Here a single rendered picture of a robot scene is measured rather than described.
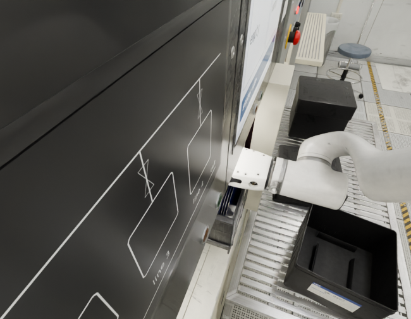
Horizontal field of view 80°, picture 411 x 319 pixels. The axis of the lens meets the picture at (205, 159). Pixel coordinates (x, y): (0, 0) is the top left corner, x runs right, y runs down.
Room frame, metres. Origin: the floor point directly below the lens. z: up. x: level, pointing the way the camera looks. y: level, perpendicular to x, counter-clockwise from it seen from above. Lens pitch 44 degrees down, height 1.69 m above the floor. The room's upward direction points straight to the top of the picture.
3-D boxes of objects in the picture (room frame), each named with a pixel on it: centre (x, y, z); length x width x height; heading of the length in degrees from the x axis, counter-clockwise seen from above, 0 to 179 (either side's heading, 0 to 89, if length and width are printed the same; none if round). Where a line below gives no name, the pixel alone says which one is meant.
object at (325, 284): (0.37, -0.46, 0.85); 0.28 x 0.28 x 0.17; 62
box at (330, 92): (1.23, -0.66, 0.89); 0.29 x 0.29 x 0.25; 74
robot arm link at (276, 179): (0.39, -0.17, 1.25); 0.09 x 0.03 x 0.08; 159
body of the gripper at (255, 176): (0.41, -0.11, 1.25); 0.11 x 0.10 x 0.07; 69
